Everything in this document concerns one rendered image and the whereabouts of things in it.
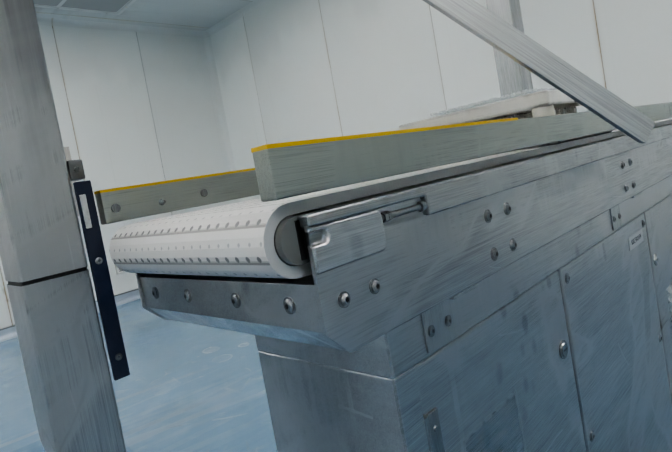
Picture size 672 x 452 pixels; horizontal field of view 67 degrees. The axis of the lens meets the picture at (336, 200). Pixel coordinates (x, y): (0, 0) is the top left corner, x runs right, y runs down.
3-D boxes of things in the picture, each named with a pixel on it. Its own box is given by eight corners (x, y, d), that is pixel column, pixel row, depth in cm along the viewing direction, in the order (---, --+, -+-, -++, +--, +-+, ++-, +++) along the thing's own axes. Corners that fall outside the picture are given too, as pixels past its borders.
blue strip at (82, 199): (115, 381, 50) (74, 181, 49) (113, 380, 50) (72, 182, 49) (131, 375, 51) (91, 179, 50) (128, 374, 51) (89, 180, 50)
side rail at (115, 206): (106, 224, 50) (100, 192, 49) (100, 225, 51) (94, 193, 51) (582, 132, 142) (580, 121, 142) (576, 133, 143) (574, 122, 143)
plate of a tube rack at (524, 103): (550, 104, 65) (547, 88, 65) (399, 138, 82) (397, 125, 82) (609, 100, 82) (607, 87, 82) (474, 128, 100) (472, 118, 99)
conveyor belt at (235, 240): (271, 288, 32) (256, 209, 31) (114, 278, 50) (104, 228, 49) (695, 134, 126) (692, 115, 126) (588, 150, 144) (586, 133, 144)
